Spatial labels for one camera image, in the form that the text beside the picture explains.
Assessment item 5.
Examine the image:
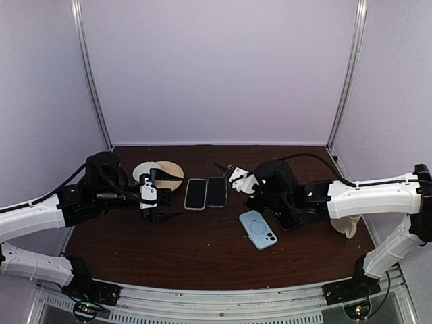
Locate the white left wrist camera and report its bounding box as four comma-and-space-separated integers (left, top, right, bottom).
139, 175, 157, 210

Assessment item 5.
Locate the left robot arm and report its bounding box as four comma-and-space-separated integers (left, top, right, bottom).
1, 151, 180, 300

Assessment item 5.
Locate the left aluminium frame post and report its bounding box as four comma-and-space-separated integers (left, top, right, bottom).
70, 0, 114, 151

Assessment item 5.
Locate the right round status board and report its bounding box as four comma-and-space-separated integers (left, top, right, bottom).
344, 301, 371, 321

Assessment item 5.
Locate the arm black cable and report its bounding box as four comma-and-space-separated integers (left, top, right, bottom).
275, 153, 423, 188
0, 161, 142, 213

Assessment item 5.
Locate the right aluminium frame post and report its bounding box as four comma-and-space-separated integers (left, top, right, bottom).
326, 0, 368, 151

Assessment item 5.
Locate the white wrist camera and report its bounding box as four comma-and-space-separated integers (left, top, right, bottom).
139, 175, 157, 210
228, 167, 259, 196

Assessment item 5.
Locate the cream ribbed mug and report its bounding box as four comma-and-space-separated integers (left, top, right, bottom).
330, 215, 361, 239

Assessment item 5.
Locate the front aluminium rail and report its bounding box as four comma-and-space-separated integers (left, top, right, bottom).
24, 266, 420, 323

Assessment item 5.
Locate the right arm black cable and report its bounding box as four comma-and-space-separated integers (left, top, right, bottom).
275, 153, 423, 188

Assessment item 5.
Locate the round status board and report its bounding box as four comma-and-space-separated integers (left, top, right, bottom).
344, 301, 371, 321
72, 301, 101, 321

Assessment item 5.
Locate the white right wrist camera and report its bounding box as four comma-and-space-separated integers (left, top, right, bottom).
228, 167, 259, 196

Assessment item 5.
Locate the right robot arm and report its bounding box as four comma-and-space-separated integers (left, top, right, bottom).
222, 158, 431, 305

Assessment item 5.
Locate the left round status board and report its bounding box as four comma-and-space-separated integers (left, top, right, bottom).
72, 301, 101, 321

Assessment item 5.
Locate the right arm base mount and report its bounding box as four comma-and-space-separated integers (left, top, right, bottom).
322, 279, 381, 306

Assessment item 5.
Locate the purple phone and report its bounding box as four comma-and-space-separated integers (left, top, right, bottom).
275, 215, 296, 231

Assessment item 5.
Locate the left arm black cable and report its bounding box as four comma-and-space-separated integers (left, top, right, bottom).
0, 161, 142, 213

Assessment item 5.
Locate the beige saucer plate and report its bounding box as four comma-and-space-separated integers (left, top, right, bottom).
153, 161, 185, 190

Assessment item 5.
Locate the white ceramic cup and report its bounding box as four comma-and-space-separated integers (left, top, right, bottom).
132, 161, 161, 184

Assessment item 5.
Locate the aluminium frame post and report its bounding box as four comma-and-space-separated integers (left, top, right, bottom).
326, 0, 368, 151
70, 0, 114, 151

